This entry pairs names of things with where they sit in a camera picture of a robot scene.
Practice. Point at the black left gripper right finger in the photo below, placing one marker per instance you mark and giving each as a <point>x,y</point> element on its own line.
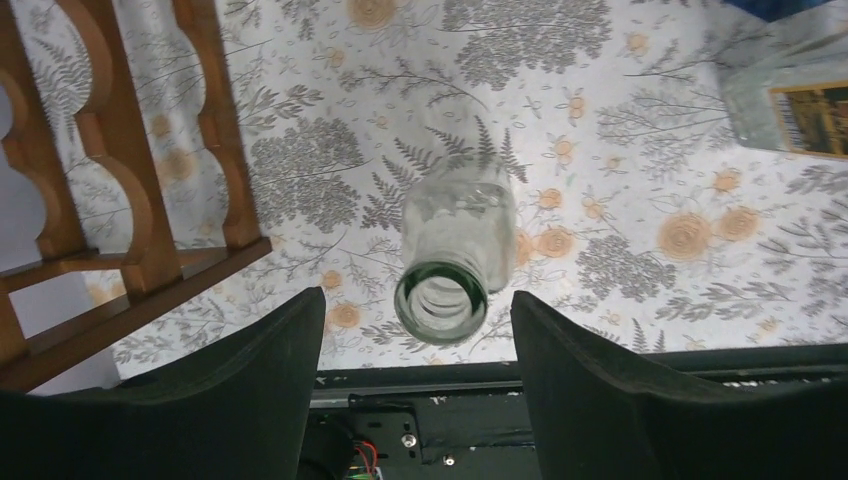
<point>601,411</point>

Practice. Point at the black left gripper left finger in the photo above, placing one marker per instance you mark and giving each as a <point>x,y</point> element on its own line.
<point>234,409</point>

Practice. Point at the brown wooden wine rack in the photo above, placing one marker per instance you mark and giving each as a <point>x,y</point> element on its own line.
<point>157,276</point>

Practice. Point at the clear square glass bottle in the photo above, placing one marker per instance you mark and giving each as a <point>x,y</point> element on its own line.
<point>458,247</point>

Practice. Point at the clear labelled square bottle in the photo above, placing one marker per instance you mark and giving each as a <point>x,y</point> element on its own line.
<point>790,94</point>

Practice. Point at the blue glass bottle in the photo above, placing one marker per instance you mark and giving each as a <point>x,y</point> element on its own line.
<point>774,10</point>

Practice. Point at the floral patterned table mat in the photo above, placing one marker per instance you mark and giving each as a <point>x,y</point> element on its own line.
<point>637,211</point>

